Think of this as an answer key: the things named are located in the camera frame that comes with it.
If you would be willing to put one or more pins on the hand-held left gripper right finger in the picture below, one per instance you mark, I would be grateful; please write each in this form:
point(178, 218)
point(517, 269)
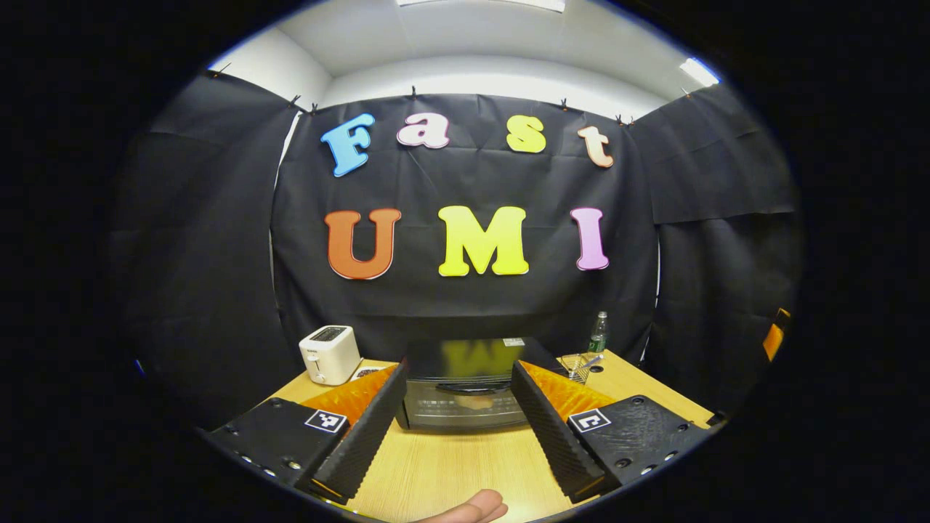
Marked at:
point(545, 428)

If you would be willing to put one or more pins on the clear plastic water bottle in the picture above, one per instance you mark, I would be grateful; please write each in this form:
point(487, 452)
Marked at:
point(597, 335)

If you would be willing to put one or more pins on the small ceiling light panel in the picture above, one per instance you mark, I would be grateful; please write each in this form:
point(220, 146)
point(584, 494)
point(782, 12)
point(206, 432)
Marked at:
point(699, 72)

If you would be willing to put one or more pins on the black backdrop cloth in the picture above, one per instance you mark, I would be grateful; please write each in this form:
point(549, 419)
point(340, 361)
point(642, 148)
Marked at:
point(465, 305)

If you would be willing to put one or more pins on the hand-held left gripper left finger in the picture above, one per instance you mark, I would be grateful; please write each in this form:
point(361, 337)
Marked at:
point(370, 428)

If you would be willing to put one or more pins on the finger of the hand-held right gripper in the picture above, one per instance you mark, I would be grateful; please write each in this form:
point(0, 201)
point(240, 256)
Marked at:
point(776, 338)

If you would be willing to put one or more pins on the black electric oven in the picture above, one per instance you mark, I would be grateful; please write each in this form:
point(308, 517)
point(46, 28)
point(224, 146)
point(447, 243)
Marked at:
point(465, 363)

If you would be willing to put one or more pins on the white divided snack tray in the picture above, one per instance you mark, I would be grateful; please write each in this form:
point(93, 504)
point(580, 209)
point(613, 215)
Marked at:
point(365, 373)

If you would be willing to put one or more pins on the long ceiling light panel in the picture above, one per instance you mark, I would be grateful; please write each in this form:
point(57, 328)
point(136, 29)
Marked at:
point(494, 3)

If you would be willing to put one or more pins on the white toaster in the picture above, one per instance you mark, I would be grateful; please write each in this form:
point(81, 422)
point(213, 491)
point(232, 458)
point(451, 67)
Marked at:
point(330, 356)

